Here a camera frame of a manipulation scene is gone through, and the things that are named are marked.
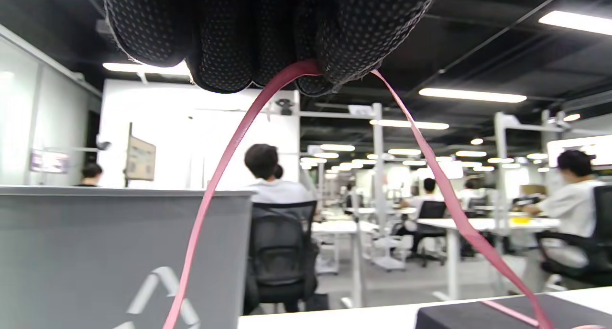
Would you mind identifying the person's left hand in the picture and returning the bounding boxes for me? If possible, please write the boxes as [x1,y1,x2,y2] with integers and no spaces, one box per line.
[103,0,450,96]

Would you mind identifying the pink ribbon bow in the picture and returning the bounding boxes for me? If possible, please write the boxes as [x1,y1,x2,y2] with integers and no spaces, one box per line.
[163,59,555,329]

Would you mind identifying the black gift box lid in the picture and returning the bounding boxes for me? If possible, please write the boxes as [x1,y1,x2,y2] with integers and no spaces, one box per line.
[415,292,612,329]

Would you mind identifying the monitor on stand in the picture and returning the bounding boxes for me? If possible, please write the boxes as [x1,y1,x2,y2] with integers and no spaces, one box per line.
[124,122,157,188]

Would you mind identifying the white office desk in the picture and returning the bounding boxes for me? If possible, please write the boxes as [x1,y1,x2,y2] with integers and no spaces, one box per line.
[311,219,381,310]
[416,218,561,301]

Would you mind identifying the black mesh office chair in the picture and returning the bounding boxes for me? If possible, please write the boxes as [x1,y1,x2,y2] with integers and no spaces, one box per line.
[244,201,330,315]

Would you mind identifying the group of ceiling light strips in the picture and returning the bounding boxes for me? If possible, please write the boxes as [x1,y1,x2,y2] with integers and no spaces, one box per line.
[103,11,612,174]

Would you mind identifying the grey plastic trash bin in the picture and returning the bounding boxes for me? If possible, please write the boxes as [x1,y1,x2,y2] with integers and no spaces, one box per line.
[0,186,254,329]

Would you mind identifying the aluminium frame post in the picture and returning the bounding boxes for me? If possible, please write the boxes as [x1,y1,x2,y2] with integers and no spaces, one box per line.
[372,103,387,239]
[494,111,508,291]

